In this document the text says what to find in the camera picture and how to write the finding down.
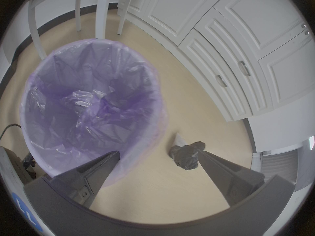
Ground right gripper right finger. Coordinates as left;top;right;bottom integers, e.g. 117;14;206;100
198;150;265;209

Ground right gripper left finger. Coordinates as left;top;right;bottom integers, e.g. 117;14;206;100
52;151;121;207

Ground black plastic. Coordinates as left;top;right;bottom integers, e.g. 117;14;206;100
169;142;206;171

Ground white paper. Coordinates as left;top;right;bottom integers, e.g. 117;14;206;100
173;132;188;147

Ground purple plastic bag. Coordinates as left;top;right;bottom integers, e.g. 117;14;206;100
20;38;170;189

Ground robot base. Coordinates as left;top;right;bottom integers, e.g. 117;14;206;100
0;145;46;236

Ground white trash bin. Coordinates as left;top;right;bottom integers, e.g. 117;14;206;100
20;39;170;189

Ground white wardrobe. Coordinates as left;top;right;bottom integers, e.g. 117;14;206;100
118;0;315;122

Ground white chair with grey seat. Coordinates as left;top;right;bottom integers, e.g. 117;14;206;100
27;0;138;61

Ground black cable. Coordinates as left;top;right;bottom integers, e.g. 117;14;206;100
0;123;23;142

